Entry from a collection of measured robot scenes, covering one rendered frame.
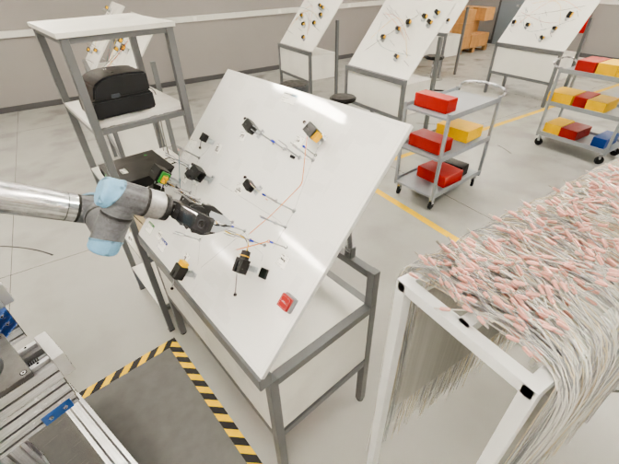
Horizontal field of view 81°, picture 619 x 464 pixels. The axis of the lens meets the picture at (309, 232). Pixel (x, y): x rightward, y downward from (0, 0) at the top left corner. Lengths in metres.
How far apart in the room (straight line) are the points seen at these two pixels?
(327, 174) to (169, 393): 1.70
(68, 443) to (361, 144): 1.95
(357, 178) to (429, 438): 1.52
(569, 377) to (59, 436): 2.17
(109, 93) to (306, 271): 1.31
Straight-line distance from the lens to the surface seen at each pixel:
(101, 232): 1.01
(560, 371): 0.81
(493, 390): 2.58
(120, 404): 2.60
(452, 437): 2.36
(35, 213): 1.09
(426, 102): 3.69
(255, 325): 1.43
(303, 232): 1.35
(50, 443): 2.39
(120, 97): 2.11
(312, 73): 6.98
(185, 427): 2.39
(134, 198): 0.98
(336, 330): 1.60
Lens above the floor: 2.05
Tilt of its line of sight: 36 degrees down
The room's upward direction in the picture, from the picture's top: 1 degrees counter-clockwise
